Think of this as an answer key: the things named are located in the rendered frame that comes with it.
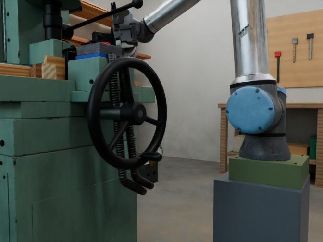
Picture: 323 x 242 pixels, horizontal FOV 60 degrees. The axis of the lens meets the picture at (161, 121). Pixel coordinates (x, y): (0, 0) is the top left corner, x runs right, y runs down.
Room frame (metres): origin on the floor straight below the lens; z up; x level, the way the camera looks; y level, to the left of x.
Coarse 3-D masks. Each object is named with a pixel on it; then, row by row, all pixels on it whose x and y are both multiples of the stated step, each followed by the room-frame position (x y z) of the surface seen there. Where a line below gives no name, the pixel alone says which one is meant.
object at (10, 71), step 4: (0, 68) 0.78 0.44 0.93; (4, 68) 0.78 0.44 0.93; (8, 68) 0.79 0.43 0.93; (12, 68) 0.80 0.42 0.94; (16, 68) 0.81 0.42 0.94; (20, 68) 0.82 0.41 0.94; (24, 68) 0.83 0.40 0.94; (0, 72) 0.77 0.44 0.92; (4, 72) 0.78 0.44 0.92; (8, 72) 0.79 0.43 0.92; (12, 72) 0.80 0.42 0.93; (16, 72) 0.81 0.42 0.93; (20, 72) 0.82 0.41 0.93; (24, 72) 0.83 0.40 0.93; (28, 72) 0.84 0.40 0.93; (24, 76) 0.83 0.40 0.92; (28, 76) 0.84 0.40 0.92
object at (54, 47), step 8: (48, 40) 0.88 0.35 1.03; (56, 40) 0.87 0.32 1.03; (32, 48) 0.93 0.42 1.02; (40, 48) 0.90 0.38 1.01; (48, 48) 0.88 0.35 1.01; (56, 48) 0.87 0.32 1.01; (64, 48) 0.90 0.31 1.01; (32, 56) 0.93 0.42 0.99; (40, 56) 0.90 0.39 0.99; (56, 56) 0.87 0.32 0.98; (64, 56) 0.90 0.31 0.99; (32, 64) 0.93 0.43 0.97
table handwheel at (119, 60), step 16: (112, 64) 0.65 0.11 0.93; (128, 64) 0.69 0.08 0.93; (144, 64) 0.74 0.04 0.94; (96, 80) 0.62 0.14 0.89; (128, 80) 0.70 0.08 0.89; (96, 96) 0.61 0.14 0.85; (128, 96) 0.71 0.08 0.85; (160, 96) 0.81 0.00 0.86; (96, 112) 0.61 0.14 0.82; (112, 112) 0.74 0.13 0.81; (128, 112) 0.69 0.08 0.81; (144, 112) 0.72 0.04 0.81; (160, 112) 0.82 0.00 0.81; (96, 128) 0.61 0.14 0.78; (160, 128) 0.81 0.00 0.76; (96, 144) 0.62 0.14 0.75; (112, 144) 0.65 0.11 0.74; (160, 144) 0.80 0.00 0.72; (112, 160) 0.65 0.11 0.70; (128, 160) 0.69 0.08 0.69; (144, 160) 0.74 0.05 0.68
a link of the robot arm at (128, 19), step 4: (112, 16) 1.23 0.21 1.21; (128, 16) 1.22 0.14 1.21; (112, 20) 1.23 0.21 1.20; (124, 20) 1.21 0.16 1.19; (128, 20) 1.22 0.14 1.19; (132, 20) 1.24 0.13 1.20; (136, 20) 1.28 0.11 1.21; (112, 24) 1.23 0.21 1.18; (120, 24) 1.21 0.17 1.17; (124, 24) 1.21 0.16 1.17; (128, 24) 1.22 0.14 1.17; (132, 24) 1.24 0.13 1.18; (136, 24) 1.26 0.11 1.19; (136, 28) 1.26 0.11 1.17
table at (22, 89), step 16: (0, 80) 0.63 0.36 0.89; (16, 80) 0.65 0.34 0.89; (32, 80) 0.69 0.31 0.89; (48, 80) 0.72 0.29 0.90; (64, 80) 0.76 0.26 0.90; (0, 96) 0.63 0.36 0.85; (16, 96) 0.65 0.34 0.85; (32, 96) 0.69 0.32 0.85; (48, 96) 0.72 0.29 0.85; (64, 96) 0.76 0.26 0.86; (80, 96) 0.75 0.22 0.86; (144, 96) 1.04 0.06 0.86
